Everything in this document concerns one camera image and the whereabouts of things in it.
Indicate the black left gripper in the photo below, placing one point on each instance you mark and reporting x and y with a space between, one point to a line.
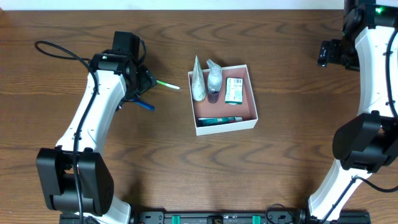
144 81

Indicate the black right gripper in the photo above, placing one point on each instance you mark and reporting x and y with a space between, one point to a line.
325 54

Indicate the blue disposable razor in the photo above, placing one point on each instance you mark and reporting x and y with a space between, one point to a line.
143 104

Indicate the green white toothbrush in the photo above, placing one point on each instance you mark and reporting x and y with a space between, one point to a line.
168 85

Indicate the white squeeze tube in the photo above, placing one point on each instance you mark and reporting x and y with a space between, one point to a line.
198 87

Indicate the clear bottle dark blue cap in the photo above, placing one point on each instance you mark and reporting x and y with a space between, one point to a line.
215 80

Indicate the small teal white toothpaste tube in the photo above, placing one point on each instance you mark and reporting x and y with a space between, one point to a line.
202 122

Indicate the green white soap box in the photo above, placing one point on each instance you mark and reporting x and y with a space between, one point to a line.
234 91

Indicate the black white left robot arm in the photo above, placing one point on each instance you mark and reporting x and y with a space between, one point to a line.
73 175

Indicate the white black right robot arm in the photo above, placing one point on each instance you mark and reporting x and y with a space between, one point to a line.
369 141

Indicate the white cardboard box pink interior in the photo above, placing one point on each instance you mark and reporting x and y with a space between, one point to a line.
247 110

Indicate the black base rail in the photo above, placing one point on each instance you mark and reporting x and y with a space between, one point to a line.
275 215

